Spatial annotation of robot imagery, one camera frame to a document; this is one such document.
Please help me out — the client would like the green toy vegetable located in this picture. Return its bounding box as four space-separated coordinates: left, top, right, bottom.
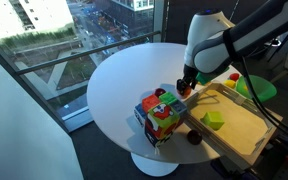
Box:
195 67 231 86

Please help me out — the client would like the orange toy fruit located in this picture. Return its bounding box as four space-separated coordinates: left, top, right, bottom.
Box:
180 85 193 99

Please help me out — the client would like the lime green cube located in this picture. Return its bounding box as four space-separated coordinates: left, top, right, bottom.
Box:
200 110 226 131

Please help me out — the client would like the orange-red rubber block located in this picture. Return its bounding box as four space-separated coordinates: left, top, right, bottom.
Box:
141 93 162 114

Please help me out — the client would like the light wooden tray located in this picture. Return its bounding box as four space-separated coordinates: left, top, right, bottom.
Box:
183 82 284 167

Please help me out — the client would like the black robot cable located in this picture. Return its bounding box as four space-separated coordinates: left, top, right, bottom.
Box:
238 56 288 143

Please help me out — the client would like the red toy apple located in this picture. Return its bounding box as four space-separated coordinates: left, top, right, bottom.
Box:
154 87 167 98

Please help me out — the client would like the white table pedestal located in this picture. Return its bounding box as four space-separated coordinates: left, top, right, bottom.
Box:
130 152 180 178

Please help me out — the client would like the small red toy fruit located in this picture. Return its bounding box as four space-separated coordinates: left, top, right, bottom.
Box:
228 72 241 82

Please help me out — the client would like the green plastic bowl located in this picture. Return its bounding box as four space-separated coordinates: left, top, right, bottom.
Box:
235 74 278 103

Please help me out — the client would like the dark brown ball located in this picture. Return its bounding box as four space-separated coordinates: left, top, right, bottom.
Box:
186 129 204 146

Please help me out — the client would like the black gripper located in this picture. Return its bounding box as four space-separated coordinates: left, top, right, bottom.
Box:
176 64 199 96

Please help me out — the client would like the green rubber block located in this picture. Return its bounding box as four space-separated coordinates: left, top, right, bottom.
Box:
158 91 179 106

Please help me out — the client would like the metal window handrail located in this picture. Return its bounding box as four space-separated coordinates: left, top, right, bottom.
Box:
15 30 162 76

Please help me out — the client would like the yellow toy lemon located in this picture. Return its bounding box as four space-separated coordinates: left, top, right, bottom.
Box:
223 79 237 90

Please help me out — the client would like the dark window frame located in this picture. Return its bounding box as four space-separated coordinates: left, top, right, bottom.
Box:
0 29 70 134

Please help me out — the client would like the blue rubber block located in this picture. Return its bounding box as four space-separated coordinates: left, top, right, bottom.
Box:
133 103 148 128

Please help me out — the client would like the colourful soft picture cube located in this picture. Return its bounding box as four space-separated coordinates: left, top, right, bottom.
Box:
144 102 182 148

